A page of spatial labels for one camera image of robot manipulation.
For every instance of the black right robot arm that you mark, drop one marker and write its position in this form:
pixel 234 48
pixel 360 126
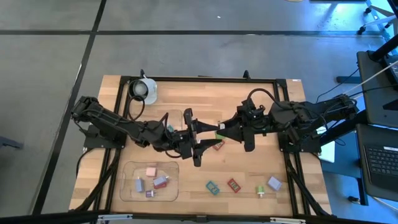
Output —
pixel 298 115

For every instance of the grey floor object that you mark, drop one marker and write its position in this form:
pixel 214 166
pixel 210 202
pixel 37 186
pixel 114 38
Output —
pixel 9 143

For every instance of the green wall charger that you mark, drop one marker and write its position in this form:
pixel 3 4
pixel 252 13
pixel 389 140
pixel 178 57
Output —
pixel 219 136
pixel 260 189

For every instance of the black frame clamp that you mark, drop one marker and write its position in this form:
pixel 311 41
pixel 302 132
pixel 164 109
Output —
pixel 246 74
pixel 142 74

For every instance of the teal rectangular plastic case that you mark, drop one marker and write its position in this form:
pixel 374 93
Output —
pixel 212 188
pixel 170 128

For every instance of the black laptop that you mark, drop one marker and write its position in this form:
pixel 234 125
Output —
pixel 382 161

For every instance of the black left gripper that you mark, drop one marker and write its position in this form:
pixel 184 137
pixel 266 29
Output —
pixel 186 143

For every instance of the black side table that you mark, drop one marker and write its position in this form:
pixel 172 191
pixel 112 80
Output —
pixel 373 93

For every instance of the clear plastic bin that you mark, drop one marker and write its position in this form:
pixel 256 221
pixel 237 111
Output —
pixel 175 118
pixel 169 194

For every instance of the white wheeled stand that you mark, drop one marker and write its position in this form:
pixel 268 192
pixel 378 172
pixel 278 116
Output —
pixel 374 24

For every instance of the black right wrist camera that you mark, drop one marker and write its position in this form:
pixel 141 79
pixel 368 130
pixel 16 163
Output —
pixel 252 110

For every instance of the small purple wall charger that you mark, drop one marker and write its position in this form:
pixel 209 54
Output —
pixel 149 193

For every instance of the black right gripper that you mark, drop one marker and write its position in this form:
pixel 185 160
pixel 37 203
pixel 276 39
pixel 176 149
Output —
pixel 258 127

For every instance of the black horizontal frame beam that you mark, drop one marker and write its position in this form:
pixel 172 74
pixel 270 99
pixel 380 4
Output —
pixel 46 219

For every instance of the pink wall charger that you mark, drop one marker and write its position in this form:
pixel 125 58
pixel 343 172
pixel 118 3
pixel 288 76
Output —
pixel 151 172

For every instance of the black aluminium table frame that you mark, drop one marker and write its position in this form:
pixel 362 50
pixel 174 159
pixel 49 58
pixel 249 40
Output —
pixel 124 78

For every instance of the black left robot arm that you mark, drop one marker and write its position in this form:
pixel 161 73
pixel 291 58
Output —
pixel 109 119

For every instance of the black rolling desk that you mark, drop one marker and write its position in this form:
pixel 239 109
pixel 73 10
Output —
pixel 370 133

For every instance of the white paper sheet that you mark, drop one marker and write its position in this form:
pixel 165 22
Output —
pixel 328 154

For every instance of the red rectangular plastic case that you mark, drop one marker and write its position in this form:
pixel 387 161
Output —
pixel 219 147
pixel 234 185

